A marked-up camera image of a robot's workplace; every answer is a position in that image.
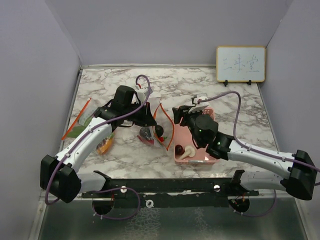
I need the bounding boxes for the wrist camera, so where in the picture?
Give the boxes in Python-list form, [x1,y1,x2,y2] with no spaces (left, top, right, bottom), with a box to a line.
[132,84,153,103]
[188,93,209,113]

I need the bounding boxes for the white garlic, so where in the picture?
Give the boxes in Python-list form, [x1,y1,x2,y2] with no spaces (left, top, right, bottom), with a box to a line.
[179,145,196,160]

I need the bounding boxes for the small framed whiteboard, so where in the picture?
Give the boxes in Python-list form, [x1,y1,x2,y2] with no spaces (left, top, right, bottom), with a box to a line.
[216,46,266,86]

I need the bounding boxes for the dark red cherry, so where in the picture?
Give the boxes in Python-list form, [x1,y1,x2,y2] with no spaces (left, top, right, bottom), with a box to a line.
[174,144,185,156]

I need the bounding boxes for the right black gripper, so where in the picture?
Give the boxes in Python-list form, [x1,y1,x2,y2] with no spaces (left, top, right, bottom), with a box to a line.
[173,104,204,146]

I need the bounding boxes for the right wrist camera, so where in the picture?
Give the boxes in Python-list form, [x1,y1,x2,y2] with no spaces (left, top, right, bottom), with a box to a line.
[188,93,209,113]

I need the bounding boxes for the purple cable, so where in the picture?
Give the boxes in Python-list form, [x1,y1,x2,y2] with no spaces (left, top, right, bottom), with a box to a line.
[197,91,320,218]
[44,74,152,221]

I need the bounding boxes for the green leaf vegetable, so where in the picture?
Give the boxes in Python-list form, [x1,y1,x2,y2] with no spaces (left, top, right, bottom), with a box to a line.
[66,125,86,139]

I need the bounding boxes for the clear orange-zip bag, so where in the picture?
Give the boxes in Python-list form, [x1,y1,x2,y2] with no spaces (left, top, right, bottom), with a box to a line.
[61,97,116,156]
[137,98,175,151]

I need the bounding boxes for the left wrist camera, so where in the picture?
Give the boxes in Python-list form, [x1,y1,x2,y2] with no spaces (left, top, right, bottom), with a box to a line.
[132,84,153,103]

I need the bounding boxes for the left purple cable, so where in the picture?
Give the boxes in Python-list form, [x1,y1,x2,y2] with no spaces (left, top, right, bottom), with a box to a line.
[44,74,152,221]

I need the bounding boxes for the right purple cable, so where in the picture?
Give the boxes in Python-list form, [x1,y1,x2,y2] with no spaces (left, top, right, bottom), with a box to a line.
[197,91,320,218]

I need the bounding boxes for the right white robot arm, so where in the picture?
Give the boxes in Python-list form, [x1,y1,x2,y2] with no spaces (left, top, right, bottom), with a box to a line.
[172,105,317,201]

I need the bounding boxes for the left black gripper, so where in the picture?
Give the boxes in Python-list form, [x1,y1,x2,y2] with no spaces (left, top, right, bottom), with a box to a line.
[124,101,157,127]

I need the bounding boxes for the pink plastic basket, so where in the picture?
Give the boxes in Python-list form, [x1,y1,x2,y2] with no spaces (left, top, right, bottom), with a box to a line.
[173,107,217,165]

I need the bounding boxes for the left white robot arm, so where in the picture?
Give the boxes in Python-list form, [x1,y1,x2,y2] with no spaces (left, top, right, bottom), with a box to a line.
[40,85,157,203]

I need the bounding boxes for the dark mangosteen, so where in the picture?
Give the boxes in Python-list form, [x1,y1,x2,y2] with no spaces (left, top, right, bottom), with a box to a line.
[155,125,164,137]

